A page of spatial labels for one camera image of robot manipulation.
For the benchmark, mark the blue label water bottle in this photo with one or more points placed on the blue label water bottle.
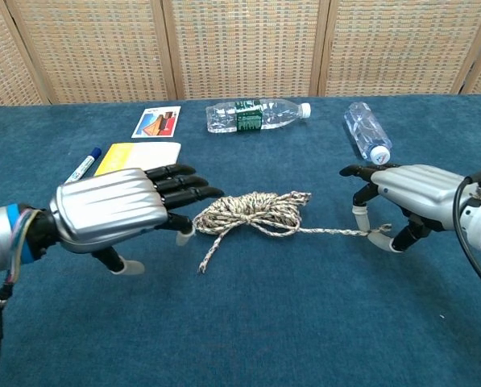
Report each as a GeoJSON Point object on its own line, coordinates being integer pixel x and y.
{"type": "Point", "coordinates": [367, 129]}

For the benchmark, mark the green label water bottle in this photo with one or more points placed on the green label water bottle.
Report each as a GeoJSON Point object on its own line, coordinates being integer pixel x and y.
{"type": "Point", "coordinates": [248, 117]}

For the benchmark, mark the blue carpet table cover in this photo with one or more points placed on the blue carpet table cover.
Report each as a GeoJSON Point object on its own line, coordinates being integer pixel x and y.
{"type": "Point", "coordinates": [264, 322]}

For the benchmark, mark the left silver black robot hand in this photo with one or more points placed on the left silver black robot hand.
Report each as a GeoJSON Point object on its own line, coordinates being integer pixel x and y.
{"type": "Point", "coordinates": [107, 209]}

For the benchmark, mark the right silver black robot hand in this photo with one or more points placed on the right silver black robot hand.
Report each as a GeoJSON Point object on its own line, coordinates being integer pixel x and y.
{"type": "Point", "coordinates": [421, 193]}

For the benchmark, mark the yellow white booklet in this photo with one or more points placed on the yellow white booklet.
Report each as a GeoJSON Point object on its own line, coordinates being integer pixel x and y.
{"type": "Point", "coordinates": [151, 155]}

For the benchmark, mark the white blue marker pen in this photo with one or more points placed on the white blue marker pen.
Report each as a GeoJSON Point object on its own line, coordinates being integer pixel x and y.
{"type": "Point", "coordinates": [85, 165]}

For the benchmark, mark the colourful picture card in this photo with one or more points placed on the colourful picture card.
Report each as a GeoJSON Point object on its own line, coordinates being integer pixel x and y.
{"type": "Point", "coordinates": [155, 123]}

